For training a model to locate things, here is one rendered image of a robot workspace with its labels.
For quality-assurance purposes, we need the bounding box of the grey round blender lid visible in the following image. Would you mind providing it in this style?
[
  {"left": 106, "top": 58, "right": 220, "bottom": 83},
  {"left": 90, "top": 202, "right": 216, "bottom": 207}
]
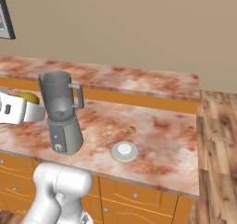
[{"left": 110, "top": 141, "right": 140, "bottom": 164}]

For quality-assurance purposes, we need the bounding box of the orange drawer front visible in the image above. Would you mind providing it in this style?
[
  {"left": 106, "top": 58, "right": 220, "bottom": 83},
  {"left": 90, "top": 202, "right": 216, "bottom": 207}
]
[
  {"left": 0, "top": 153, "right": 35, "bottom": 181},
  {"left": 0, "top": 171, "right": 37, "bottom": 217},
  {"left": 99, "top": 176, "right": 181, "bottom": 218}
]

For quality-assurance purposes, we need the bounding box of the grey blender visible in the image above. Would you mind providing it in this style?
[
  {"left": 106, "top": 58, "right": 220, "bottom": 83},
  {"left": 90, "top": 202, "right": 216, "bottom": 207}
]
[{"left": 37, "top": 70, "right": 85, "bottom": 156}]

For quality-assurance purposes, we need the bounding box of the orange cupboard door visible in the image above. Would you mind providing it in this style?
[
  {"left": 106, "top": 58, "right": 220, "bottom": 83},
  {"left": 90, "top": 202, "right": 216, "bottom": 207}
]
[{"left": 100, "top": 197, "right": 174, "bottom": 224}]

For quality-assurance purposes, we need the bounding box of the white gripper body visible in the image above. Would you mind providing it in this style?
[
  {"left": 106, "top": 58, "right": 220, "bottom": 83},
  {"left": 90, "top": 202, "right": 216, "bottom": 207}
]
[{"left": 23, "top": 102, "right": 46, "bottom": 123}]

